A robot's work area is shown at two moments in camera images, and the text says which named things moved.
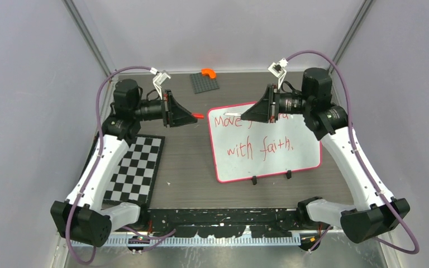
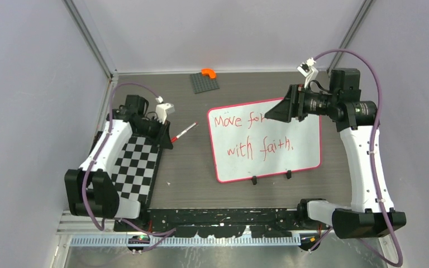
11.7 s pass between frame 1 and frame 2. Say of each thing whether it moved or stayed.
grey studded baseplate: stayed
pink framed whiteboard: stayed
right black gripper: moved
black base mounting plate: stayed
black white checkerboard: stayed
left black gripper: moved
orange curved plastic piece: stayed
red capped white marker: moved
